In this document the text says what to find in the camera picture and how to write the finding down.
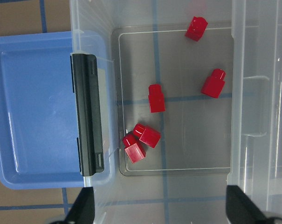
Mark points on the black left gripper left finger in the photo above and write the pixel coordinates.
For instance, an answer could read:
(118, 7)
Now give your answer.
(83, 209)

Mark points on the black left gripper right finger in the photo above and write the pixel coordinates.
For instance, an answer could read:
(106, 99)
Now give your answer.
(241, 210)

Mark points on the red block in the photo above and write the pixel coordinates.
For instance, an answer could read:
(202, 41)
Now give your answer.
(156, 98)
(214, 83)
(147, 135)
(133, 148)
(196, 28)

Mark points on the clear plastic box lid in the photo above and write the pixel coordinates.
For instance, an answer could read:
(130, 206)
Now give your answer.
(256, 151)

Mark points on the red block in box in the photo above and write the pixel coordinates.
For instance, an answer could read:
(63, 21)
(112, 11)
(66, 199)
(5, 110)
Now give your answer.
(214, 83)
(133, 148)
(196, 28)
(147, 135)

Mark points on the clear plastic storage box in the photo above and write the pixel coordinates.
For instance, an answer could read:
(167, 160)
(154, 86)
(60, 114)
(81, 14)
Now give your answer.
(183, 179)

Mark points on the blue plastic tray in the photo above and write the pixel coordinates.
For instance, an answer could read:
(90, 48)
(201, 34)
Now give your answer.
(38, 117)

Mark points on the black box latch handle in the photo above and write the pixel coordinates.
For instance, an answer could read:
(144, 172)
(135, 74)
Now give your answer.
(86, 89)

